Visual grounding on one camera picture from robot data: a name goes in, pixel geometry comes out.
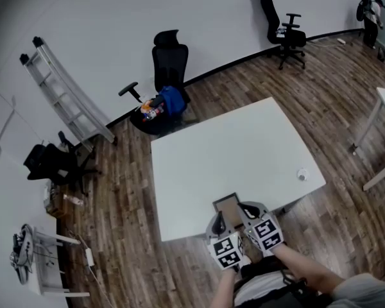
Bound white work table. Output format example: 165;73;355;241
150;96;327;243

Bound aluminium ladder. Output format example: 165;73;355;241
19;36;118;152

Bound person's dark trousers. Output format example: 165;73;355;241
240;255;288;280

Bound person's light shirt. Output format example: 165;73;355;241
234;269;385;308

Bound black framed picture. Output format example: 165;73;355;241
212;192;244;229

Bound person's right forearm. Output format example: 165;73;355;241
271;242;346;293

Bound person's left forearm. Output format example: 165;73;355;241
216;268;238;308

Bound clear plastic bottle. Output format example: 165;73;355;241
63;193;85;207

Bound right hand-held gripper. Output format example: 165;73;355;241
236;200;284;258

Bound blue bag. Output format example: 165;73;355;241
158;85;186;115

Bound black chest harness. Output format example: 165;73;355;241
280;268;333;308

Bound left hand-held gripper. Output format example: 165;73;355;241
205;210;247;271

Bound black office chair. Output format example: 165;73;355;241
254;0;308;71
22;130;99;195
117;29;198;136

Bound brown cardboard box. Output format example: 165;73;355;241
43;181;67;220

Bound red drink bottle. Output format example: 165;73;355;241
142;103;166;123

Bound white side table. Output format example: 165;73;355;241
9;223;90;298

